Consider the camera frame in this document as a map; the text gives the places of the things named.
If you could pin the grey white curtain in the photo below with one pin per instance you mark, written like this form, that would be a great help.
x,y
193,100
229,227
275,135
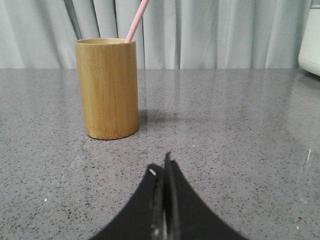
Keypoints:
x,y
173,34

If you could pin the bamboo cylindrical holder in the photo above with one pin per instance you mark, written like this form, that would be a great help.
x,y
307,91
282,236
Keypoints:
x,y
107,73

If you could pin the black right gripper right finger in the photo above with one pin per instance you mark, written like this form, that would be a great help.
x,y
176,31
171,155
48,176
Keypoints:
x,y
187,216

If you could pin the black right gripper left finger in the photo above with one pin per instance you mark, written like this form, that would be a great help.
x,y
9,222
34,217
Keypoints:
x,y
142,218

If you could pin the white appliance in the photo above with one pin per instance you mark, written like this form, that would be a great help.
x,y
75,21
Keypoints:
x,y
309,54

